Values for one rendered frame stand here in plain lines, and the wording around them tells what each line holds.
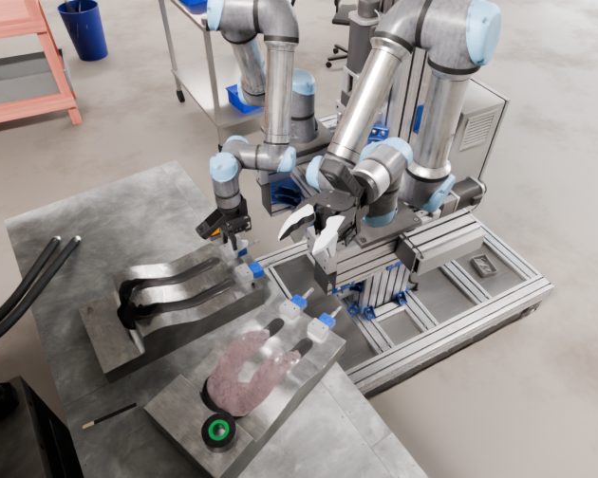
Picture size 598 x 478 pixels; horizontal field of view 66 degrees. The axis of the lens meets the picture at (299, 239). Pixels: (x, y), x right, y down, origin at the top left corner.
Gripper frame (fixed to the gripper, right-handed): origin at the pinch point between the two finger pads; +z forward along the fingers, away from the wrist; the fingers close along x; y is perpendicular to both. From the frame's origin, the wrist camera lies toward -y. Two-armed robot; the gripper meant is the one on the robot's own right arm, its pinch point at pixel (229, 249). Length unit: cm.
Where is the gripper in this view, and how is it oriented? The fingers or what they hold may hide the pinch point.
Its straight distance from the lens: 151.7
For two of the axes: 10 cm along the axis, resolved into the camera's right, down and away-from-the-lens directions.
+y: 8.4, -3.9, 3.8
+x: -5.5, -6.0, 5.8
